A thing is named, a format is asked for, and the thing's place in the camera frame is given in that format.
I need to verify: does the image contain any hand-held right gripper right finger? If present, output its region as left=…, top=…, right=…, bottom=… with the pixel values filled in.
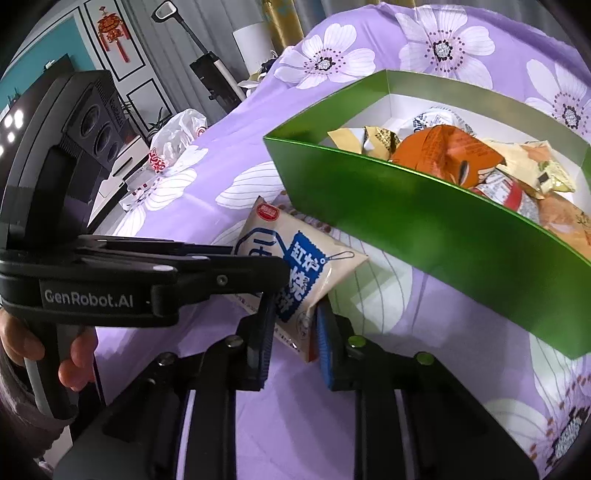
left=314, top=298, right=541, bottom=480

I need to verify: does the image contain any white plastic bag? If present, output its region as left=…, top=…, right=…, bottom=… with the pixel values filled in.
left=148, top=108, right=208, bottom=174

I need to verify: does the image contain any person's left forearm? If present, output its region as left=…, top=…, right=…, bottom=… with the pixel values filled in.
left=0, top=360, right=70, bottom=462

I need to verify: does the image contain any cream printed snack packet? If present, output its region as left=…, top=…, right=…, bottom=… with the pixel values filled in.
left=482, top=138, right=578, bottom=199

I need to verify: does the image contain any small white snack packet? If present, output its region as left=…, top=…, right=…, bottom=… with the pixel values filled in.
left=406, top=105, right=478, bottom=139

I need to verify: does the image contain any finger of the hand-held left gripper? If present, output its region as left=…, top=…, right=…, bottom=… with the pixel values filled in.
left=76, top=234, right=236, bottom=271
left=150, top=256, right=291, bottom=309

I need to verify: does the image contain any white blue snack packet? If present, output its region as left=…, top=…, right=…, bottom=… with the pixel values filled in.
left=226, top=196, right=370, bottom=365

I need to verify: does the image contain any black upright vacuum cleaner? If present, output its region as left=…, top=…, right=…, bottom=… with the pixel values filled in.
left=152, top=0, right=245, bottom=116

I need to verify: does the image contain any red white snack packet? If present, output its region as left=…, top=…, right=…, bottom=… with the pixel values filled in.
left=471, top=168, right=543, bottom=220

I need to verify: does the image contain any purple floral tablecloth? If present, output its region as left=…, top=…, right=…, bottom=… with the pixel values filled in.
left=88, top=0, right=591, bottom=480

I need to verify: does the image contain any potted plant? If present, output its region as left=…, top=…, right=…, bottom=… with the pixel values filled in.
left=124, top=99, right=167, bottom=139

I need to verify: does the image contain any orange snack packet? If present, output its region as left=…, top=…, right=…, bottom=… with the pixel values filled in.
left=390, top=124, right=506, bottom=190

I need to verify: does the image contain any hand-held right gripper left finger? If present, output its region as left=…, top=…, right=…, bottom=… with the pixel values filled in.
left=53, top=291, right=278, bottom=480

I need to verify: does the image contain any yellow snack packet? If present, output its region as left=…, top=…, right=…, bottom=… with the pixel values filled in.
left=362, top=126, right=402, bottom=160

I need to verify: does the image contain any grey and yellow curtain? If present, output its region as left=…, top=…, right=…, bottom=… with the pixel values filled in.
left=261, top=0, right=389, bottom=51

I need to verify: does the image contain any person's left hand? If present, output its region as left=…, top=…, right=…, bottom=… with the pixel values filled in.
left=0, top=309, right=100, bottom=393

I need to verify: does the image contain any red knot wall ornament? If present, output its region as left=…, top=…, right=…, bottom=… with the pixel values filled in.
left=96, top=6, right=131, bottom=63

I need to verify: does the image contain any green cardboard box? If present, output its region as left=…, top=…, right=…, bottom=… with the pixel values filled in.
left=263, top=69, right=591, bottom=361

